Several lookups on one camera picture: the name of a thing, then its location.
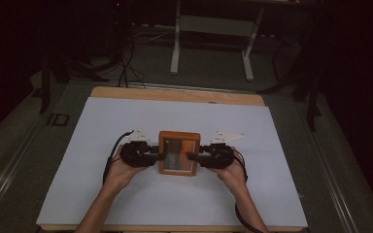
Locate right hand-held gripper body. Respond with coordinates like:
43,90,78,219
200,130,246,170

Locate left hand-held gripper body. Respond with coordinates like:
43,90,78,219
119,128,153,169

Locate wooden picture frame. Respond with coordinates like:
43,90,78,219
157,130,202,178

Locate person's left hand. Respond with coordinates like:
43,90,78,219
104,144,149,192

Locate person's right hand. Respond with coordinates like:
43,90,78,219
216,148,249,197

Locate white paper sheet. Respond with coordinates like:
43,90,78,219
36,96,309,228

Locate wooden table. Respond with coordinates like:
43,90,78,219
40,85,305,233

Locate black metal stand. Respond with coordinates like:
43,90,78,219
257,6,323,132
38,48,110,115

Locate black floor bracket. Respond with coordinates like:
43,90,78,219
46,113,71,127

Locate black floor cables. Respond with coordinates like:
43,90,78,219
118,30,148,89

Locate metal floor rail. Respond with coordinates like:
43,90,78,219
0,120,48,215
295,100,359,233

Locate white metal desk frame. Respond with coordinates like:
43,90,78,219
169,0,266,83

